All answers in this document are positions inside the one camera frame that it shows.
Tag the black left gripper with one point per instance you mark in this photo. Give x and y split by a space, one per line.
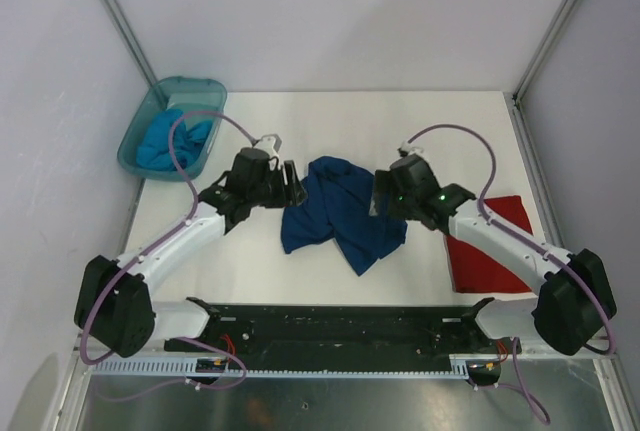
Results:
295 194

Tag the grey slotted cable duct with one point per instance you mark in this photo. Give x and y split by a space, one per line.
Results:
202 366

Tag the aluminium frame post right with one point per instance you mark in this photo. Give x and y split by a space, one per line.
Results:
549 41

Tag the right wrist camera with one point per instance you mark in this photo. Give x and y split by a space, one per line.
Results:
407 149

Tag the aluminium frame post left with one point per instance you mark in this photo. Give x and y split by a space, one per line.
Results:
131 42

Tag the folded red t-shirt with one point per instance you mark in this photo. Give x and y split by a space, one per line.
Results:
472 271

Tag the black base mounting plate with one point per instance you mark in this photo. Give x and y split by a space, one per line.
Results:
352 337

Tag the aluminium frame post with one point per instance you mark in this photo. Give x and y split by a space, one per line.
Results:
131 42
549 41

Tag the light blue crumpled t-shirt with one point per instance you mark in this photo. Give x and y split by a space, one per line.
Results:
188 141

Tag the dark blue t-shirt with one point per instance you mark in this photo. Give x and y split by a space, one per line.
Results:
337 208

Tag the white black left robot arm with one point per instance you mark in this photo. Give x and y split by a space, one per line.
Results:
116 305

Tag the teal plastic bin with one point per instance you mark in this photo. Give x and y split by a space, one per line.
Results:
196 98

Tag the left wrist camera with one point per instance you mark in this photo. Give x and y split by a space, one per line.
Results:
270 144

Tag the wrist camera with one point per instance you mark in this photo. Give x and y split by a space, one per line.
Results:
270 144
407 149

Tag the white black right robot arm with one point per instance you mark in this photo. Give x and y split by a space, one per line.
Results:
571 301

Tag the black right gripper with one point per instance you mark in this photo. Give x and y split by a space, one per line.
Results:
385 182

